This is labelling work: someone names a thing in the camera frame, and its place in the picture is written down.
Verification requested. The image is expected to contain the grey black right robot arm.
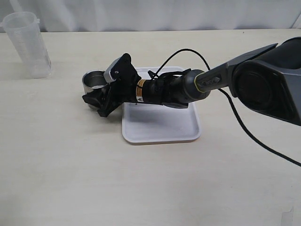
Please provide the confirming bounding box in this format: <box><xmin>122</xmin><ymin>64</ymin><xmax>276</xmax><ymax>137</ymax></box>
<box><xmin>82</xmin><ymin>37</ymin><xmax>301</xmax><ymax>125</ymax></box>

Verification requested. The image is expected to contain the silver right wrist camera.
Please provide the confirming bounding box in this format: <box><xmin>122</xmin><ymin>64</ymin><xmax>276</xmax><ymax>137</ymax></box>
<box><xmin>103</xmin><ymin>57</ymin><xmax>120</xmax><ymax>83</ymax></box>

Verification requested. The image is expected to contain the white backdrop curtain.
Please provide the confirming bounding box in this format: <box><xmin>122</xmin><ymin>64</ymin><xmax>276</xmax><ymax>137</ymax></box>
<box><xmin>0</xmin><ymin>0</ymin><xmax>301</xmax><ymax>32</ymax></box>

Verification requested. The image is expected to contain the white rectangular plastic tray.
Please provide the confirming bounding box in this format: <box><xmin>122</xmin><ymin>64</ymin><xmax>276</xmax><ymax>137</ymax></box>
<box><xmin>121</xmin><ymin>66</ymin><xmax>203</xmax><ymax>145</ymax></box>

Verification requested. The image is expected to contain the stainless steel cup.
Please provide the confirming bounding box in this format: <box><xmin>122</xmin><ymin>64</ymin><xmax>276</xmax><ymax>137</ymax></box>
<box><xmin>82</xmin><ymin>70</ymin><xmax>108</xmax><ymax>94</ymax></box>

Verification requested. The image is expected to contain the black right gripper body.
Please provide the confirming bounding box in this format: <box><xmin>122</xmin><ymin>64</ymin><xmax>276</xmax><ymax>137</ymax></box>
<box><xmin>98</xmin><ymin>53</ymin><xmax>141</xmax><ymax>117</ymax></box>

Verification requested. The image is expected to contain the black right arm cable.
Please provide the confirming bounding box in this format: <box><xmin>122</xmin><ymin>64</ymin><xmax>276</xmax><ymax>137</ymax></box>
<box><xmin>147</xmin><ymin>48</ymin><xmax>301</xmax><ymax>167</ymax></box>

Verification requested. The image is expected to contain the clear plastic measuring jug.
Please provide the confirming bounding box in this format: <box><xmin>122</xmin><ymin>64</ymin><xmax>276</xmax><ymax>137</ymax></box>
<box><xmin>0</xmin><ymin>11</ymin><xmax>52</xmax><ymax>79</ymax></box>

